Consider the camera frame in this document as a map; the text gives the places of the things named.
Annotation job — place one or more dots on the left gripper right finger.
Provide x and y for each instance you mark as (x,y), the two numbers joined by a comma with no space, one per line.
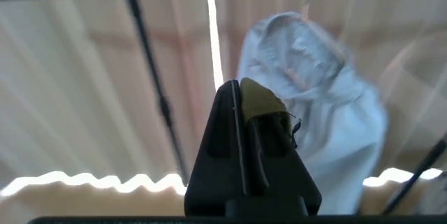
(283,175)

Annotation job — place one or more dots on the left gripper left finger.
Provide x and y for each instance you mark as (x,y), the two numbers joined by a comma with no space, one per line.
(213,168)

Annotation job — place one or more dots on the pale grey shorts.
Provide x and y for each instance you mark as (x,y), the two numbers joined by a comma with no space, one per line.
(335,119)

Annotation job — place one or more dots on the green shirt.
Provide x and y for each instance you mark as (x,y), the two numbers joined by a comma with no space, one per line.
(260,100)

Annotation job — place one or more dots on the pink clothes hanger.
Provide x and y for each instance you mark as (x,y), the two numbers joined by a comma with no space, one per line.
(328,39)

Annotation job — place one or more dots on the beige curtain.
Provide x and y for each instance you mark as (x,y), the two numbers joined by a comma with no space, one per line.
(70,77)

